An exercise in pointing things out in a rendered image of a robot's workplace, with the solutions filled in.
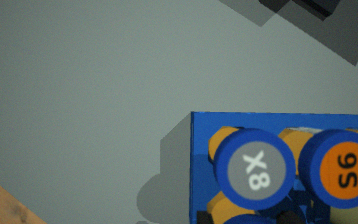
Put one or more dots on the blue tube rack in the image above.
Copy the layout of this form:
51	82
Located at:
203	186

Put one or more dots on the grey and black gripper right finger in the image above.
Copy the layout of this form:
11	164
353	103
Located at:
288	217

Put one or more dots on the grey bench mat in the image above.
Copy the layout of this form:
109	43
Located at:
96	95

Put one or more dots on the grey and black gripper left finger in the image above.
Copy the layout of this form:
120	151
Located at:
203	217

